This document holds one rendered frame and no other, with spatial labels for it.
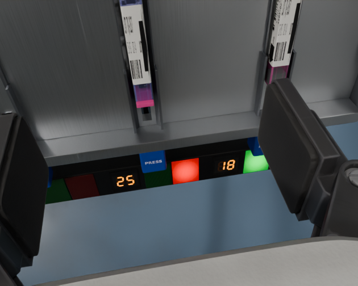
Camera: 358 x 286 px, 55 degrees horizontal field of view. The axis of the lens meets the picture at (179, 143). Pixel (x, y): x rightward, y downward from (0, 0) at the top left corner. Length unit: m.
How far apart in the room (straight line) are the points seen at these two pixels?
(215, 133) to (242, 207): 0.79
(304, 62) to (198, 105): 0.10
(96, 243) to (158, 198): 0.22
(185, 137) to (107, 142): 0.07
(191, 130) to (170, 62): 0.06
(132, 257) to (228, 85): 0.83
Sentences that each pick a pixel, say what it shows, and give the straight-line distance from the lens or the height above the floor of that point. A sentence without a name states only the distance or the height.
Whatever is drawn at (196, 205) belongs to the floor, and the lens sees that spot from 1.05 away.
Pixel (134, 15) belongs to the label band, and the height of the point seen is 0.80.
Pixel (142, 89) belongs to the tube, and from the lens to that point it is 0.27.
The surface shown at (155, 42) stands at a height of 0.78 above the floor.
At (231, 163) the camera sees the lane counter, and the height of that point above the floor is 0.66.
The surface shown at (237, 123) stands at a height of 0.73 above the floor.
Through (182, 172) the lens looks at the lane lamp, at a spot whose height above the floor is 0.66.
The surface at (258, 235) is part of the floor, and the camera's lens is 1.10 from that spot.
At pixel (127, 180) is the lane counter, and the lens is 0.37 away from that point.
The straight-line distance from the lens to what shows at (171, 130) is 0.30.
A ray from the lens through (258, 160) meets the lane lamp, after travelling 0.39.
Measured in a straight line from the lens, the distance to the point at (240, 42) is 0.28.
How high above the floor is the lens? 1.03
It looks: 85 degrees down
